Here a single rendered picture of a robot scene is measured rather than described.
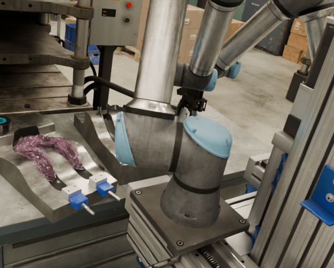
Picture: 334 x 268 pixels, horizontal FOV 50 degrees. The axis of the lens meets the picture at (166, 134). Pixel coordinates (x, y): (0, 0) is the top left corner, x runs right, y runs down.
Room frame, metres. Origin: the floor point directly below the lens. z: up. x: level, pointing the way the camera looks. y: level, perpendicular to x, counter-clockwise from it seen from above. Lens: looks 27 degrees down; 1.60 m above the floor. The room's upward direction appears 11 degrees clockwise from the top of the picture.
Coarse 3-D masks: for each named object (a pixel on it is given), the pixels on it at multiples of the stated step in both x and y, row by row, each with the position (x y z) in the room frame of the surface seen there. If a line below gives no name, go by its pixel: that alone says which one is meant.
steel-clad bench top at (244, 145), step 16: (80, 112) 1.64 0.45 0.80; (208, 112) 1.97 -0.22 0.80; (64, 128) 1.44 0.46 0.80; (240, 128) 1.83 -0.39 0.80; (240, 144) 1.64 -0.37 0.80; (256, 144) 1.67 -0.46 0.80; (96, 160) 1.23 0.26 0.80; (240, 160) 1.47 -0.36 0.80; (0, 176) 1.01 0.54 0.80; (0, 192) 0.93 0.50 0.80; (16, 192) 0.94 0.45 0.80; (0, 208) 0.85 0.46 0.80; (16, 208) 0.87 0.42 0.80; (32, 208) 0.88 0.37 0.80; (0, 224) 0.79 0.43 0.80
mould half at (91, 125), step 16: (96, 112) 1.39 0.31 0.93; (112, 112) 1.42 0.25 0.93; (80, 128) 1.42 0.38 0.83; (96, 128) 1.30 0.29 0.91; (96, 144) 1.28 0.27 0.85; (112, 144) 1.24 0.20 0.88; (112, 160) 1.15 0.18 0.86; (112, 176) 1.14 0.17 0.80; (128, 176) 1.11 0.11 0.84; (144, 176) 1.15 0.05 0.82
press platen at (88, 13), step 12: (0, 0) 1.59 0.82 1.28; (12, 0) 1.62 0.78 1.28; (24, 0) 1.65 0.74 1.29; (36, 0) 1.69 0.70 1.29; (48, 0) 1.75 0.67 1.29; (60, 0) 1.81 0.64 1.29; (48, 12) 1.71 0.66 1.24; (60, 12) 1.72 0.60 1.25; (72, 12) 1.72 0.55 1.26; (84, 12) 1.73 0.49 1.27
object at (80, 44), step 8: (80, 0) 1.74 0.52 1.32; (88, 0) 1.76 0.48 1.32; (40, 16) 2.28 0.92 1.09; (80, 24) 1.74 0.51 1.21; (88, 24) 1.77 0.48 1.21; (80, 32) 1.74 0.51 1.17; (80, 40) 1.74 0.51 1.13; (80, 48) 1.74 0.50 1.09; (80, 56) 1.74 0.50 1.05; (80, 72) 1.75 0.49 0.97; (80, 80) 1.75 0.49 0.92; (72, 88) 1.76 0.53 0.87; (80, 88) 1.75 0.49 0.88; (72, 96) 1.74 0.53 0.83; (80, 96) 1.76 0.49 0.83; (72, 104) 1.73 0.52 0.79; (80, 104) 1.73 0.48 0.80
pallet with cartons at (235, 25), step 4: (232, 20) 6.39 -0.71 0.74; (236, 20) 6.49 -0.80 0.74; (232, 24) 6.09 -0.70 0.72; (236, 24) 6.19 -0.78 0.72; (240, 24) 6.27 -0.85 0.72; (232, 28) 6.12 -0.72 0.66; (236, 28) 6.21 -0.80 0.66; (228, 32) 6.05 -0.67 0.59; (232, 32) 6.14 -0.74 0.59; (228, 36) 6.08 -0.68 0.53; (224, 40) 6.00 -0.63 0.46
